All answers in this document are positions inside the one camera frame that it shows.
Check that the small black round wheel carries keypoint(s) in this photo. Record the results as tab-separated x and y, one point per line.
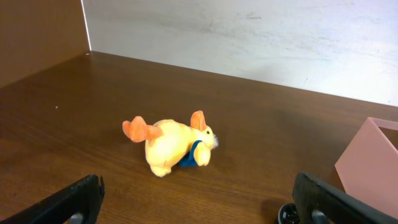
287	214

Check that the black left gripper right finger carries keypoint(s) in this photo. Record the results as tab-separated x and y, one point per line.
319	202

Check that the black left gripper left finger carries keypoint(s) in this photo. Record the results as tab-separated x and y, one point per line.
83	197

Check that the yellow plush bunny toy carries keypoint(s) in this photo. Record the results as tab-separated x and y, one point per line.
168	142

